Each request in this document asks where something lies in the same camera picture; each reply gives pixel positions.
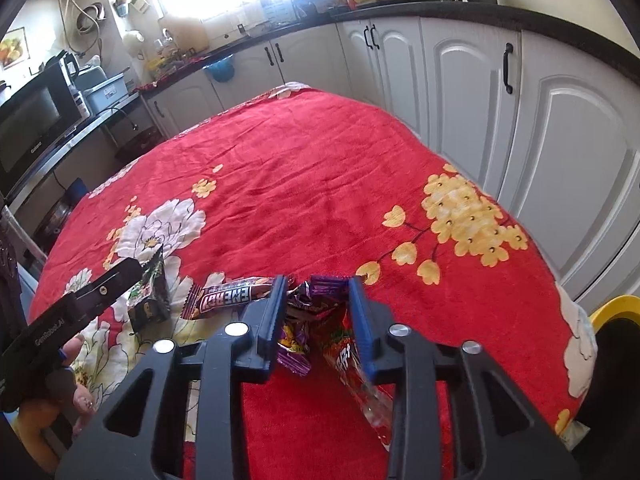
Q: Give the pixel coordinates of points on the red clear snack wrapper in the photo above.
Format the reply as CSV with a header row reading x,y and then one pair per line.
x,y
345,360

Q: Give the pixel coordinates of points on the dark kitchen countertop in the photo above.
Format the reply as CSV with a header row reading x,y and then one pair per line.
x,y
550,20

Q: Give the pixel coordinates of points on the brown bar wrapper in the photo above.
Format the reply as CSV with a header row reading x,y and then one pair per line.
x,y
220,297

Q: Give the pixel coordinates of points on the dark green snack packet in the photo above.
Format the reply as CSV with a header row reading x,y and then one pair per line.
x,y
152,295

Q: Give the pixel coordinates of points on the purple foil wrapper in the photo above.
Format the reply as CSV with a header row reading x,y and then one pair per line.
x,y
325,287

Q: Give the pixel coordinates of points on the person's left hand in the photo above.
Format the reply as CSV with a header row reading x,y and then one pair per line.
x,y
55,412

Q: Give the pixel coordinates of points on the white jug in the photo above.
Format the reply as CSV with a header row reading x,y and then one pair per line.
x,y
133,44

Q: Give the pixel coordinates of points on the blue plastic bowl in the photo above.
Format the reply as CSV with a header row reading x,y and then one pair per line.
x,y
222,71

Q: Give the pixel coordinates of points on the grey plastic crate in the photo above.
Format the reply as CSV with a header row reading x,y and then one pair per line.
x,y
105,92

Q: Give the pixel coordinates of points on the red floral table cover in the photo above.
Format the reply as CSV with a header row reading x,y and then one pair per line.
x,y
320,185

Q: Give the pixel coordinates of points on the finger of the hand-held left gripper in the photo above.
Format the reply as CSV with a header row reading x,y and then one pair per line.
x,y
110,287

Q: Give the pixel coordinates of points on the white kitchen cabinets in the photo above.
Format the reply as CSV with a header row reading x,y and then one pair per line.
x,y
575,160

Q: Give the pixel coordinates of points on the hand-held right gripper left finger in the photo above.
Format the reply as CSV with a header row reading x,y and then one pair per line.
x,y
276,312

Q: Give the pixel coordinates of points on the framed fruit picture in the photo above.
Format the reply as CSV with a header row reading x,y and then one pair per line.
x,y
12,49

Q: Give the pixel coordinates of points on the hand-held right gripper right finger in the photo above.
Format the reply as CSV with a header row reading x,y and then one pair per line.
x,y
362,322

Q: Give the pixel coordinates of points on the yellow rimmed black bin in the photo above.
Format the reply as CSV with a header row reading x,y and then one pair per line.
x,y
620,305

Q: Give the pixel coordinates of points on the black microwave oven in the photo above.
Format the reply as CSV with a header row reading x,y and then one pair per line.
x,y
35,115

